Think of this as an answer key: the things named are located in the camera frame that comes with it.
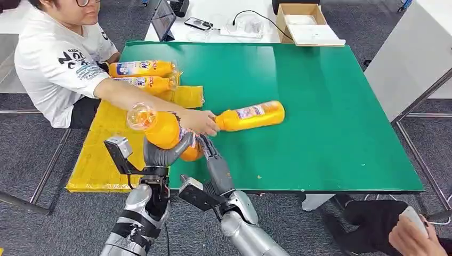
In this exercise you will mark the large white desk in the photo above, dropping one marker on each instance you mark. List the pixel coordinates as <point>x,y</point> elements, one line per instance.
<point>406,53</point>

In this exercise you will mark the grey metal desk frame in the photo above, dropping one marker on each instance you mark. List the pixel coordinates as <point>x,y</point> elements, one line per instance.
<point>418,95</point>

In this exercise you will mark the open cardboard box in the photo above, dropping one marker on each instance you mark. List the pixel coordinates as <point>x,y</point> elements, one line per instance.
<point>282,21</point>

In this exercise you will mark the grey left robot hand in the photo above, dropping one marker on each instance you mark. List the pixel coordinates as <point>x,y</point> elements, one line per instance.
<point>155,160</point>

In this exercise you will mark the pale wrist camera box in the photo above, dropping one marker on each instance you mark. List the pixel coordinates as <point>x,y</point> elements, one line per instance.
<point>118,150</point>
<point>196,192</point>

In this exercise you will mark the dark tablet on stand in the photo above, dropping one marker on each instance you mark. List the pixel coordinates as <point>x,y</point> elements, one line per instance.
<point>163,19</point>

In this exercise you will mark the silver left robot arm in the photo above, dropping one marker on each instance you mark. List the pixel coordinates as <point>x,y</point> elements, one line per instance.
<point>137,219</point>

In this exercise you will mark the blue object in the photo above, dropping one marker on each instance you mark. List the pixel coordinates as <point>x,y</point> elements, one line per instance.
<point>404,5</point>

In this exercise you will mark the grey metal floor frame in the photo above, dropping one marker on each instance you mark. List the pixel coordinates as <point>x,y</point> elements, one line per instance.
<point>46,173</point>

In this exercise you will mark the white handheld device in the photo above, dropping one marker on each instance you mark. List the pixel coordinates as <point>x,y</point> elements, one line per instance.
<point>413,217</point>

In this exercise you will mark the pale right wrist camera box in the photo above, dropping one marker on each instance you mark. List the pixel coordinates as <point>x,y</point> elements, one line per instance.
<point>196,192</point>

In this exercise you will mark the black smartphone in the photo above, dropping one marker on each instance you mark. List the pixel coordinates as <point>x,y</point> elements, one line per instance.
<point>198,23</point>

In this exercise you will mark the person with handheld device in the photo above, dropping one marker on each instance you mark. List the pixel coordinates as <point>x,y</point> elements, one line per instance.
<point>370,226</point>

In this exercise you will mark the seated person's right hand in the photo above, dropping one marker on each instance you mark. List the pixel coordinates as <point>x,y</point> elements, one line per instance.
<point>197,122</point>

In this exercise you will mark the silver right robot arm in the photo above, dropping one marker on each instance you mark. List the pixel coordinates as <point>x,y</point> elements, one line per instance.
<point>247,233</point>

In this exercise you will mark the yellow plastic sheet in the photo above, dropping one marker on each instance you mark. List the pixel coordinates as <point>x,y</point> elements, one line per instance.
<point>99,159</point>

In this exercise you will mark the white power strip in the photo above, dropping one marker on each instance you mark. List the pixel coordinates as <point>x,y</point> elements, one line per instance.
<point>242,32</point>

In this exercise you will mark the white desk with devices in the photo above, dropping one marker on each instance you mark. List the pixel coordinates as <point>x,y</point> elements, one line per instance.
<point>212,9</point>

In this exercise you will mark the white foam insert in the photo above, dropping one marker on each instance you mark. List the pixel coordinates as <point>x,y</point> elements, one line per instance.
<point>300,19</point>

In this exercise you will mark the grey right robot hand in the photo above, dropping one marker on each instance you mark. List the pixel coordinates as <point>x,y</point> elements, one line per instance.
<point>219,176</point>

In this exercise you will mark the orange drink bottle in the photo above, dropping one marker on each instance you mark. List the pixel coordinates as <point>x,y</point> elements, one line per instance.
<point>152,84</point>
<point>254,118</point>
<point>164,132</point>
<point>141,69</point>

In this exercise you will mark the white flat sheet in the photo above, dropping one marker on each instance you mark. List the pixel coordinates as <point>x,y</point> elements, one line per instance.
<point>316,35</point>

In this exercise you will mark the seated person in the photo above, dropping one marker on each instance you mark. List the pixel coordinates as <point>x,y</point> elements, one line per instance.
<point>53,70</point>

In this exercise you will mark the green table mat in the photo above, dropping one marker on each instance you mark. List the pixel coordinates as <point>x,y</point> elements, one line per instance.
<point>335,106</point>

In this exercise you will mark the white furniture panel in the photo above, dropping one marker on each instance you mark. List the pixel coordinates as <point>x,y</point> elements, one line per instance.
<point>7,63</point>

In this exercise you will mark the white table leg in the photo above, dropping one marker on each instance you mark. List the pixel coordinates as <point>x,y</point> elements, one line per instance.
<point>316,202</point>

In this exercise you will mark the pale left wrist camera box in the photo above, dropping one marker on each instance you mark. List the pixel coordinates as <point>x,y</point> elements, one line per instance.
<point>118,150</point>

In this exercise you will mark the device-holding person's hand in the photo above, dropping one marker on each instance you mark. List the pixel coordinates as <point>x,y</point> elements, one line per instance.
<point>413,240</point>

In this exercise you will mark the black device block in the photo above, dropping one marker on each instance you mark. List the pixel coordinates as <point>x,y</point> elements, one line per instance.
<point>179,7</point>

